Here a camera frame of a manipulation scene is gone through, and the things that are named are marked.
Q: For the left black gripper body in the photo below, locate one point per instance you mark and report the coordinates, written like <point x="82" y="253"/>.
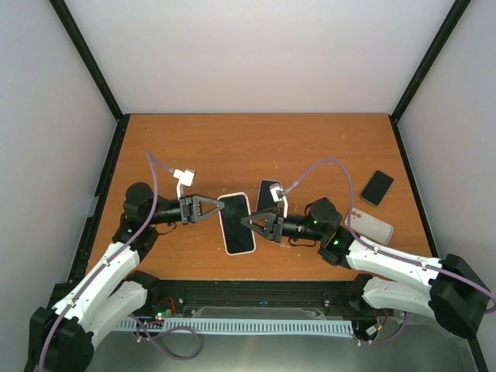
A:
<point x="186" y="211"/>

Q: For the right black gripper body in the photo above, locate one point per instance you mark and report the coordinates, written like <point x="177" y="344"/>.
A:
<point x="277" y="230"/>

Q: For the clear white phone case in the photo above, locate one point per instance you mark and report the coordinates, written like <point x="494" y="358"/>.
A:
<point x="222" y="232"/>

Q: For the lavender phone case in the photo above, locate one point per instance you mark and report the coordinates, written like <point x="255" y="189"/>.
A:
<point x="259" y="193"/>

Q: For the black phone green edge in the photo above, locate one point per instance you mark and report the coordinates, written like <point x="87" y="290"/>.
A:
<point x="376" y="188"/>

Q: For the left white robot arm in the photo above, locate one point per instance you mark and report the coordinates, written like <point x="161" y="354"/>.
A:
<point x="65" y="336"/>

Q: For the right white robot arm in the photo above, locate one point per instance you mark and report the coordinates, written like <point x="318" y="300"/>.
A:
<point x="447" y="290"/>

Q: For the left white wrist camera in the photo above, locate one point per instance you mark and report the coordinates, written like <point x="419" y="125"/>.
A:
<point x="185" y="179"/>

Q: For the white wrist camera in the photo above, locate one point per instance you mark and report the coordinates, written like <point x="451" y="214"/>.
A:
<point x="279" y="196"/>
<point x="185" y="179"/>

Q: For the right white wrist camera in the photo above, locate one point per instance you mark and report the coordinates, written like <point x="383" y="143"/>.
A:
<point x="279" y="196"/>

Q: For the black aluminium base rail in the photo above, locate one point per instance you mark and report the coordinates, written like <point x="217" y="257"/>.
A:
<point x="329" y="297"/>

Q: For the left black frame post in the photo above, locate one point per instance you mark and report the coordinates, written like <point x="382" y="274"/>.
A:
<point x="83" y="50"/>

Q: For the black frame post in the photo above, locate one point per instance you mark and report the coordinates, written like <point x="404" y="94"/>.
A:
<point x="444" y="32"/>
<point x="83" y="50"/>

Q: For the light blue cable duct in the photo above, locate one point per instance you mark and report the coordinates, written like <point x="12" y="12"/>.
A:
<point x="252" y="327"/>

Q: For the right black frame post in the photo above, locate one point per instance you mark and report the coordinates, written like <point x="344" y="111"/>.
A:
<point x="444" y="32"/>

